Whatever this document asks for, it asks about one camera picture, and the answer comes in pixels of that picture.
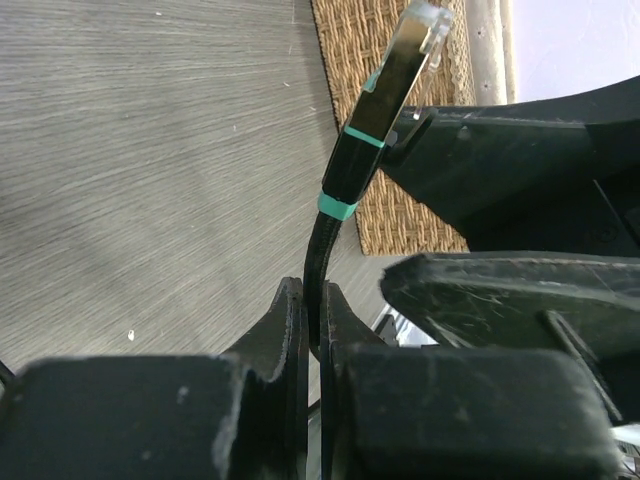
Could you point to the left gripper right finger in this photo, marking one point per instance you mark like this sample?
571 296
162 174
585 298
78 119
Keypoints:
446 413

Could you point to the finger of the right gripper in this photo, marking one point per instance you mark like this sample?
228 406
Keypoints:
585 306
557 175

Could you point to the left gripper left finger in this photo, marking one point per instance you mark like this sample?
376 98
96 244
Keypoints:
241 414

